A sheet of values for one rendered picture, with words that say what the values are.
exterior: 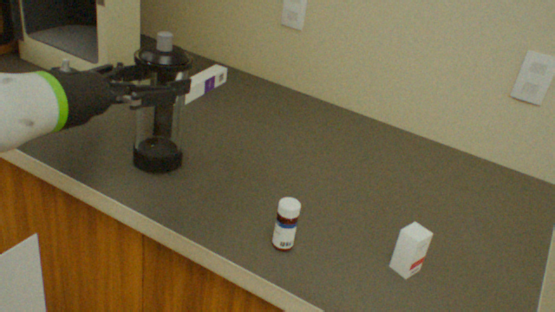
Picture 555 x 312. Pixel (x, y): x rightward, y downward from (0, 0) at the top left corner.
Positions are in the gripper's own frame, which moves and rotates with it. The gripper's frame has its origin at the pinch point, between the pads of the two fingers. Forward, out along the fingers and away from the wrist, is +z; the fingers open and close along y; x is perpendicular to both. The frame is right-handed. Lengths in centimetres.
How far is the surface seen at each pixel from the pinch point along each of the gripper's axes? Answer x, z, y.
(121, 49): 4.3, 20.0, 28.3
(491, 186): 12, 44, -61
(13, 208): 41, -6, 31
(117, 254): 36.5, -7.1, -0.6
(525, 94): -8, 56, -61
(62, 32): 7, 24, 53
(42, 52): 12, 17, 51
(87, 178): 20.5, -10.7, 5.8
